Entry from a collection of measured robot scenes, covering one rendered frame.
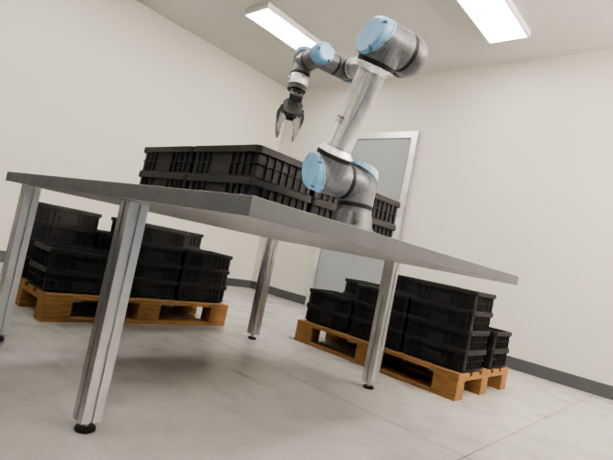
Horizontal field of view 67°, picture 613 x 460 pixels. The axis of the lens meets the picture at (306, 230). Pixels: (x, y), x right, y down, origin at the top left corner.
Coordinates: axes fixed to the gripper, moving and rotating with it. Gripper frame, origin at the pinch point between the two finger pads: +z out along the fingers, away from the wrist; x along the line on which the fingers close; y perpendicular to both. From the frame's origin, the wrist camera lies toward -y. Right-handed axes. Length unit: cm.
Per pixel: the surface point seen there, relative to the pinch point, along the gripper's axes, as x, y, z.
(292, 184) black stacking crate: -6.1, -4.8, 18.0
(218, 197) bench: 15, -70, 38
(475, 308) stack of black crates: -129, 70, 43
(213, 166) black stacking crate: 22.3, 1.9, 17.6
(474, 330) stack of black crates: -131, 72, 55
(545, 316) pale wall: -255, 178, 32
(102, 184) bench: 49, -27, 37
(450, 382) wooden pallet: -122, 70, 85
